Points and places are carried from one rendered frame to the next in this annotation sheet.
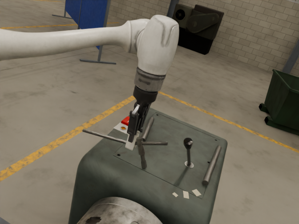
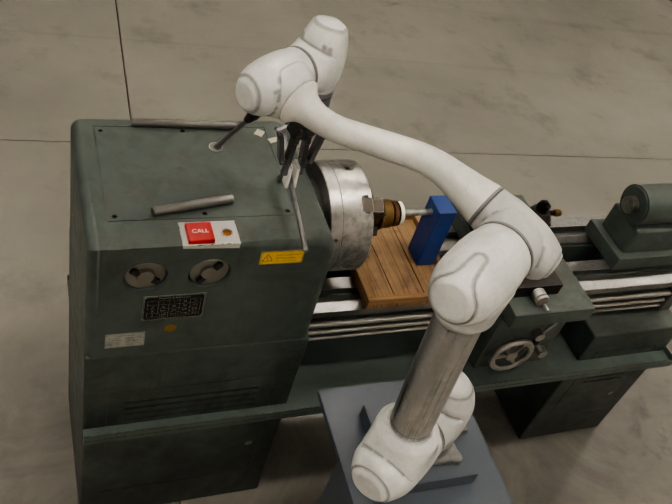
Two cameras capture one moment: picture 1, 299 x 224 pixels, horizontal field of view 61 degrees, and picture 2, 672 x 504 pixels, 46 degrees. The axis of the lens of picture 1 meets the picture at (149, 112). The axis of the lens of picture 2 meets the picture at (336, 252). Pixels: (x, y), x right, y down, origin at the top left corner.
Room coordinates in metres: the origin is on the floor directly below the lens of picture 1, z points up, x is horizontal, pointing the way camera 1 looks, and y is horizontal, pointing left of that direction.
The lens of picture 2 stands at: (1.68, 1.19, 2.54)
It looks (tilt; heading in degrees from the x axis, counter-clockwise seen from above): 43 degrees down; 225
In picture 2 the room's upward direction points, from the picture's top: 19 degrees clockwise
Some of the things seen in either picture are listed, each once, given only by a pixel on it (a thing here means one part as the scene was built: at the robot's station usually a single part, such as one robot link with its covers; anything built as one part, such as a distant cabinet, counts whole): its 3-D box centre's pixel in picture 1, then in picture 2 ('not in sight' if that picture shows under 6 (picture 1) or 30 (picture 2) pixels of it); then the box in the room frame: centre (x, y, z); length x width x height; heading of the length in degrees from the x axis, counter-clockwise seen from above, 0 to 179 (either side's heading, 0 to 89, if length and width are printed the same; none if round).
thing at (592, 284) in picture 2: not in sight; (412, 279); (0.16, 0.06, 0.77); 2.10 x 0.34 x 0.18; 165
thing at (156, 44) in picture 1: (157, 43); (318, 54); (0.75, 0.03, 1.68); 0.13 x 0.11 x 0.16; 19
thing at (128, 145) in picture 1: (131, 140); (295, 174); (0.73, 0.03, 1.34); 0.03 x 0.01 x 0.07; 75
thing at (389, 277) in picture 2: not in sight; (392, 257); (0.26, 0.03, 0.89); 0.36 x 0.30 x 0.04; 75
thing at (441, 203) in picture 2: not in sight; (431, 230); (0.16, 0.06, 1.00); 0.08 x 0.06 x 0.23; 75
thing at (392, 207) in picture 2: not in sight; (382, 213); (0.35, 0.01, 1.08); 0.09 x 0.09 x 0.09; 75
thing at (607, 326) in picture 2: not in sight; (569, 341); (-0.66, 0.30, 0.34); 0.44 x 0.40 x 0.68; 75
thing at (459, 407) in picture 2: not in sight; (438, 406); (0.52, 0.57, 0.97); 0.18 x 0.16 x 0.22; 19
